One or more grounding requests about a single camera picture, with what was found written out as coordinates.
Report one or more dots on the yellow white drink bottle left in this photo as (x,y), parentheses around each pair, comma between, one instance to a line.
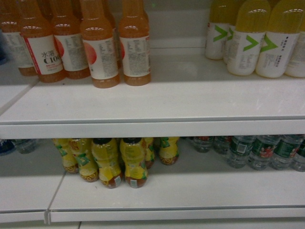
(222,15)

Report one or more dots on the yellow white drink bottle right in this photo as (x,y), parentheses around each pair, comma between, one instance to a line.
(296,65)

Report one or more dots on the orange juice bottle rear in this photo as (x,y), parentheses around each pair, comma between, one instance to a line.
(66,29)

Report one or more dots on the water bottle barcode label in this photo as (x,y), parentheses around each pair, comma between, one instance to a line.
(239,150)

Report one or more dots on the orange C100 juice bottle front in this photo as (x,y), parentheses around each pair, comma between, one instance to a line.
(38,35)

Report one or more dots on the orange juice bottle centre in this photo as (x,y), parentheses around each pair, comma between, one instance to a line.
(97,36)

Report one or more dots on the yellow white drink bottle middle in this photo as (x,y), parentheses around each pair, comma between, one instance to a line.
(250,28)

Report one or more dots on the yellow lemon tea bottle middle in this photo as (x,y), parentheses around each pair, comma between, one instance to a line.
(133,151)

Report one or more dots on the water bottle rear right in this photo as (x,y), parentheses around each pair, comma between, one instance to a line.
(285,151)

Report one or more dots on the yellow lemon tea bottle front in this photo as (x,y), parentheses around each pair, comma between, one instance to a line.
(105,153)

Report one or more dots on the yellow white drink bottle front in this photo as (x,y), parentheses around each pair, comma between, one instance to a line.
(280,38)

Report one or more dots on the orange juice bottle right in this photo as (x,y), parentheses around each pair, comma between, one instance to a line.
(134,40)

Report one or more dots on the water bottle team picture label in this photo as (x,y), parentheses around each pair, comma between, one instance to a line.
(262,151)

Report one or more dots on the yellow white drink bottle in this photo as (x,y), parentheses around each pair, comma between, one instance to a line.
(250,28)
(296,65)
(222,15)
(280,38)

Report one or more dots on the yellow lemon tea bottle rear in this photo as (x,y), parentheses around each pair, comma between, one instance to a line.
(76,155)

